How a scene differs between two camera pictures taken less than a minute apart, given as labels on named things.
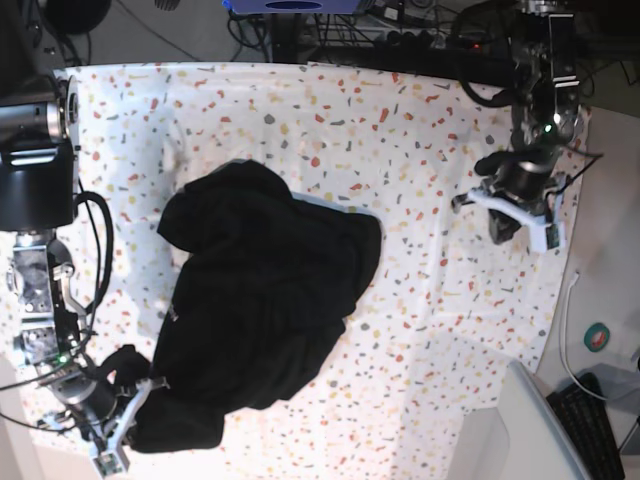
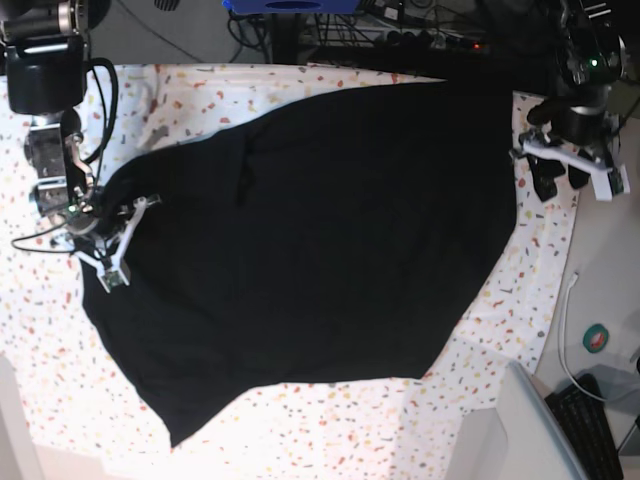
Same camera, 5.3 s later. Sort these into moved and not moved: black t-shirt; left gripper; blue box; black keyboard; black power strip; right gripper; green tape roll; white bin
Moved: right gripper; left gripper; black t-shirt
Not moved: white bin; blue box; black power strip; green tape roll; black keyboard
